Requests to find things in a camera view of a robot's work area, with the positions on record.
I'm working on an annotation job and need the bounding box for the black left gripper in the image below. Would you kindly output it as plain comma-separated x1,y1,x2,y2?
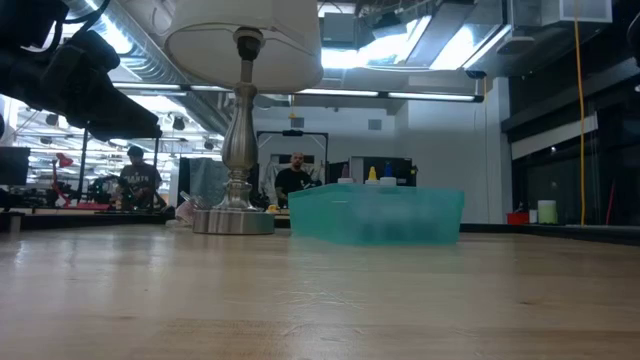
0,30,164,143

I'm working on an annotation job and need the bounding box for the black monitor with white frame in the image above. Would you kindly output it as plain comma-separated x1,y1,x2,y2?
349,155,417,187

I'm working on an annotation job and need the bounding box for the yellow extension cord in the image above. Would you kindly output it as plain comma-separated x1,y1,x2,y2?
572,17,587,226

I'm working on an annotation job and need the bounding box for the black computer monitor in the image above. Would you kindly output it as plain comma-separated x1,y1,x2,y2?
0,146,32,187

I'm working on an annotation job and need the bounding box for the grey tarp cover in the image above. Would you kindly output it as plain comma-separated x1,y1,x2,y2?
178,156,229,207

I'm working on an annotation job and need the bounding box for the round silver air duct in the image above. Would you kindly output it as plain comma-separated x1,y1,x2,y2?
62,0,232,135

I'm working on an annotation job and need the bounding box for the clear coiled lamp cord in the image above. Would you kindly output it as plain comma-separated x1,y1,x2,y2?
173,191,214,230

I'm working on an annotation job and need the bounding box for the person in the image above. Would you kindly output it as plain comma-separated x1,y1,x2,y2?
274,151,321,207
118,144,164,211

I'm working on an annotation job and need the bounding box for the teal translucent plastic bin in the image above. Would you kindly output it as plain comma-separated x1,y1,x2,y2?
288,182,466,247

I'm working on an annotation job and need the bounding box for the silver table lamp white shade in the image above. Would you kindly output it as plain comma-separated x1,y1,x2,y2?
164,0,325,236

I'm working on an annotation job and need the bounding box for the pale green cup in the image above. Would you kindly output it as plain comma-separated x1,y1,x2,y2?
537,199,559,225

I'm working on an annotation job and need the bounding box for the long ceiling light fixture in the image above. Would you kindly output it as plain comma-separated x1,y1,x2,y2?
112,82,232,96
294,88,485,104

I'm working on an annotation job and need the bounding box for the black gantry frame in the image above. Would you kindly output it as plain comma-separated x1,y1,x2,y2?
78,127,162,201
256,129,330,189

